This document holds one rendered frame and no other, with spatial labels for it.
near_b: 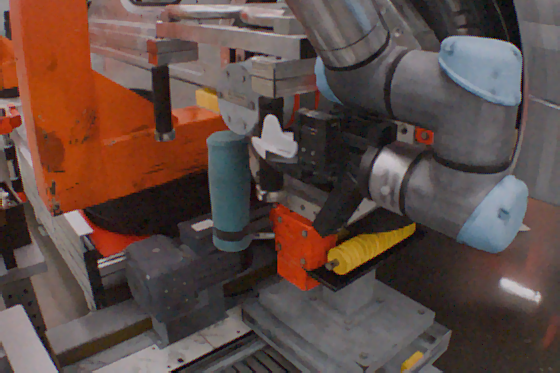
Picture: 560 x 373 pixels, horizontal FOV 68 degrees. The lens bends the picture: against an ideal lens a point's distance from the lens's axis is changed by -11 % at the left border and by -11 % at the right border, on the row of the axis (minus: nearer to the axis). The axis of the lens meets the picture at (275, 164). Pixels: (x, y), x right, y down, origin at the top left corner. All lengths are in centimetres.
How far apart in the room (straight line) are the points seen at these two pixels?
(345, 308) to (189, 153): 60
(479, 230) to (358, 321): 85
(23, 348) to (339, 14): 40
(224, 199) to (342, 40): 61
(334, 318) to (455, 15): 81
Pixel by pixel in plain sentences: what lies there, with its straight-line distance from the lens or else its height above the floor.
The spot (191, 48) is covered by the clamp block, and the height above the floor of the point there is 93.
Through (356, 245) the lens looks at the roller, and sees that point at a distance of 97.
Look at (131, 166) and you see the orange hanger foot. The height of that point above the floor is 60.
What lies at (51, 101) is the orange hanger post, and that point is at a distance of 112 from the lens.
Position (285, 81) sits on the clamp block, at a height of 92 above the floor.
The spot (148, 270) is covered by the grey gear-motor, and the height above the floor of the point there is 40.
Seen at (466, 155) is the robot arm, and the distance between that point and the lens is 41.
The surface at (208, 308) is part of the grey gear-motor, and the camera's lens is 151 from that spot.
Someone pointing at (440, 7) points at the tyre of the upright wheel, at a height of 102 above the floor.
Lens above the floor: 105
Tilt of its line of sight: 22 degrees down
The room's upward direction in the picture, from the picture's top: straight up
